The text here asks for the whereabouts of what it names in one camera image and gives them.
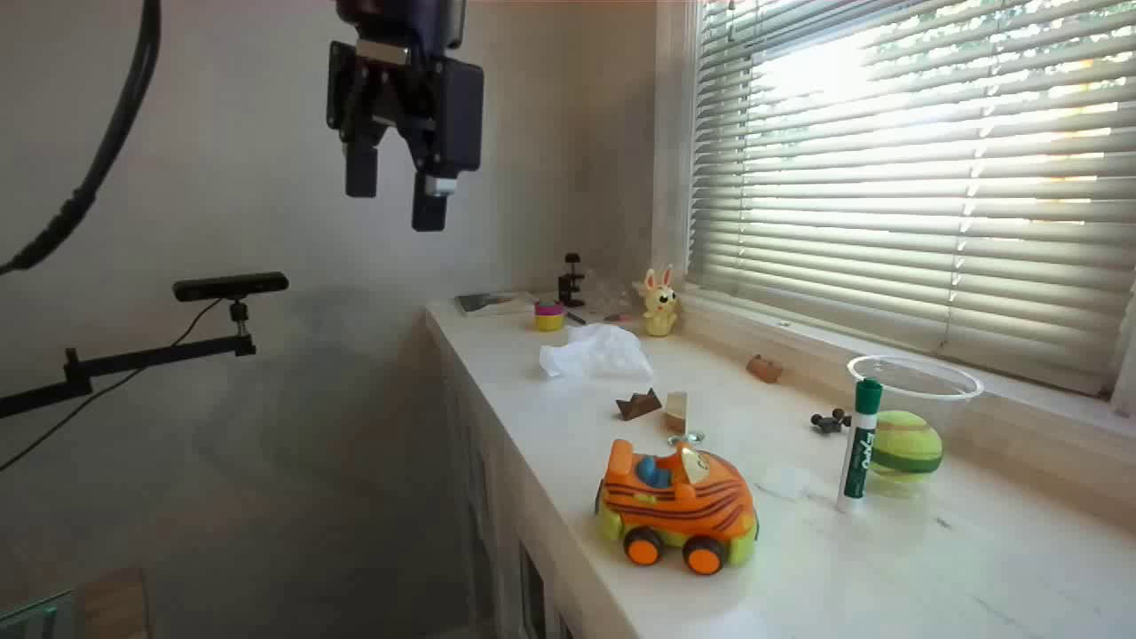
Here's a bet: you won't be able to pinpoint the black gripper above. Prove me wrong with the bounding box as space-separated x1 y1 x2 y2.
327 41 485 236

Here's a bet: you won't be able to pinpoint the clear plastic cup green band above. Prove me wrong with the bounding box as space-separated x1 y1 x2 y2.
844 353 988 482

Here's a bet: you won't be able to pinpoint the grey flat piece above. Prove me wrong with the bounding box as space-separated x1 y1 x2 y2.
456 287 514 316

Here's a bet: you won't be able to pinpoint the yellow pink toy cup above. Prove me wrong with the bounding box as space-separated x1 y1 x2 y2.
528 297 569 337

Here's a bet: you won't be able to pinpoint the crumpled white plastic bag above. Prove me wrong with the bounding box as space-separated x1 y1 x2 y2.
535 320 658 384

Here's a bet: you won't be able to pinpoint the yellow bunny figurine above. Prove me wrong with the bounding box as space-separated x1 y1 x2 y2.
628 267 686 340

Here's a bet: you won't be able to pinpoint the dark brown toy piece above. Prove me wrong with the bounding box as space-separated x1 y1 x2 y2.
613 386 665 423

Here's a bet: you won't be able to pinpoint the beige wooden wedge block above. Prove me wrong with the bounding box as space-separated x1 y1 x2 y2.
659 386 692 436

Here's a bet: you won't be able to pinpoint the white counter cabinet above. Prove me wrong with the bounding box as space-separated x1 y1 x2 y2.
422 296 1136 639

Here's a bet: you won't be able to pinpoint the small brown block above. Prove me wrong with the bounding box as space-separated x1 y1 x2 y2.
742 353 789 386

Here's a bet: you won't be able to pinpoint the orange toy car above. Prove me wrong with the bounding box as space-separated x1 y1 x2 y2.
593 436 764 579

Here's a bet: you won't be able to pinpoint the white window blinds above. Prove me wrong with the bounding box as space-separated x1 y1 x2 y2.
686 0 1136 397

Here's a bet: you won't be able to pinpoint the green whiteboard marker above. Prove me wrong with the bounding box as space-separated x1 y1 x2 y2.
840 378 889 506

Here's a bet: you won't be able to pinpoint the black stereo camera bar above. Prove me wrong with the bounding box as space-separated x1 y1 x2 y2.
170 271 291 305

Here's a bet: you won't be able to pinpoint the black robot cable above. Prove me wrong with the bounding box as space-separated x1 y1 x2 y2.
0 0 165 277

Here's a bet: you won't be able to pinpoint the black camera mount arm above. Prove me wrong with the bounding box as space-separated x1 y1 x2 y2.
0 297 259 419

